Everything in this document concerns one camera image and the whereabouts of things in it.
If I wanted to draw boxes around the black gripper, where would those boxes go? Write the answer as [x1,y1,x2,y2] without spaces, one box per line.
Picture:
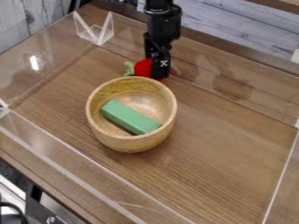
[144,0,182,79]

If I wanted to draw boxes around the red knitted apple toy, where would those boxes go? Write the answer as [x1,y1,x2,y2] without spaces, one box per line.
[124,58,152,79]

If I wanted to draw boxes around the wooden bowl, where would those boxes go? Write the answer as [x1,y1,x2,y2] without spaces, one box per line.
[85,76,177,153]

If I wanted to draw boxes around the green rectangular block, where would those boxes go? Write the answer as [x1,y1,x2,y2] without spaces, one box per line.
[100,100,161,135]

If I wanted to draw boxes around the clear acrylic tray walls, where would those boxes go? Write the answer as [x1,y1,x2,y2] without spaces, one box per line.
[0,8,299,224]

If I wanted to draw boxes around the black table frame bracket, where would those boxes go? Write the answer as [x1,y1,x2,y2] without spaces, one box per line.
[23,185,66,224]

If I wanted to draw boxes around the black cable bottom left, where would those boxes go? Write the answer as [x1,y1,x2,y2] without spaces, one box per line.
[0,200,29,224]

